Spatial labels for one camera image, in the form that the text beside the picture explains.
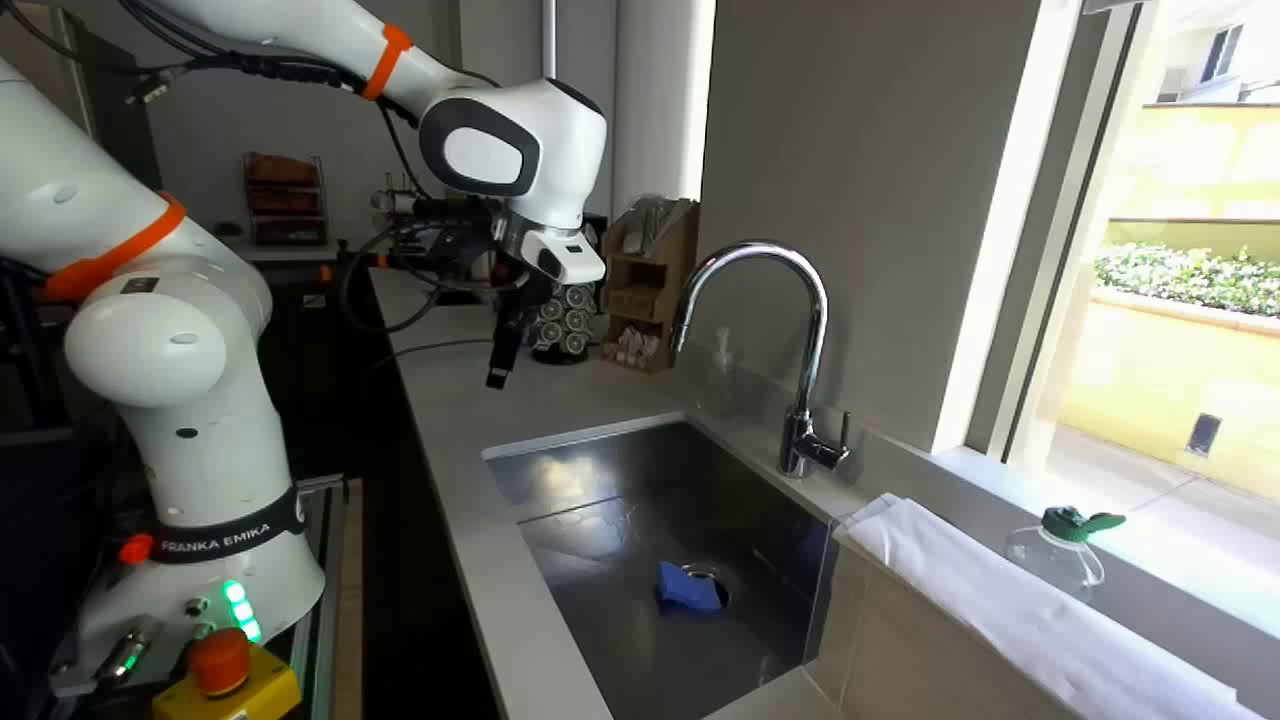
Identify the stainless steel sink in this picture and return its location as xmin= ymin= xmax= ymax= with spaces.
xmin=481 ymin=411 xmax=873 ymax=720

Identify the black faucet lever handle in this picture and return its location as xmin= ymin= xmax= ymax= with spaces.
xmin=804 ymin=407 xmax=855 ymax=472

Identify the clear soap dispenser bottle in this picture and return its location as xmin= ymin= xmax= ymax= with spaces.
xmin=1006 ymin=498 xmax=1131 ymax=593

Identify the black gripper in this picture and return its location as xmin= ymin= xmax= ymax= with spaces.
xmin=484 ymin=255 xmax=555 ymax=396

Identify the blue sponge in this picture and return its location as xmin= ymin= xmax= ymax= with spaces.
xmin=652 ymin=554 xmax=734 ymax=620

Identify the brown background shelf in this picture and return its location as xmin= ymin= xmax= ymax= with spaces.
xmin=239 ymin=148 xmax=334 ymax=252

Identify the chrome gooseneck faucet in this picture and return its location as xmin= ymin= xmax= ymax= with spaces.
xmin=674 ymin=237 xmax=852 ymax=479

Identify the yellow emergency stop button box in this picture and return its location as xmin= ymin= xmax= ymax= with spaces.
xmin=149 ymin=626 xmax=306 ymax=720

